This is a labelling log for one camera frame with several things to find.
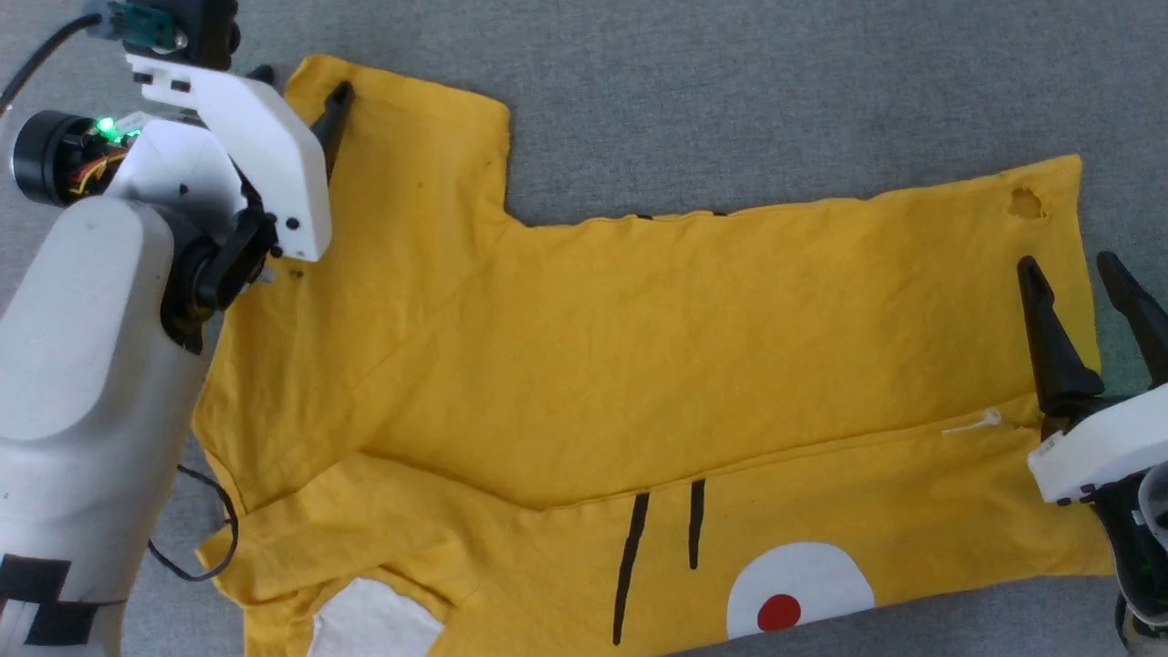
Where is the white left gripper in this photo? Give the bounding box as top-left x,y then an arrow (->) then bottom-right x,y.
126,53 -> 355,263

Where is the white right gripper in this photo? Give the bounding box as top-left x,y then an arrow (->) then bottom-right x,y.
1017,251 -> 1168,507

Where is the yellow cartoon print T-shirt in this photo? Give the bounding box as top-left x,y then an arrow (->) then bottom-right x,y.
194,53 -> 1116,657

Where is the grey fabric sofa cushion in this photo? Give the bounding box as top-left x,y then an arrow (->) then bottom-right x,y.
0,0 -> 1168,657

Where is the black cable with teal connector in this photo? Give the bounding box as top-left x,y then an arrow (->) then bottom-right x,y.
0,14 -> 103,106

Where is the thin black cable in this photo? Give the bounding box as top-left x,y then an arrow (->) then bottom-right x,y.
149,464 -> 240,582

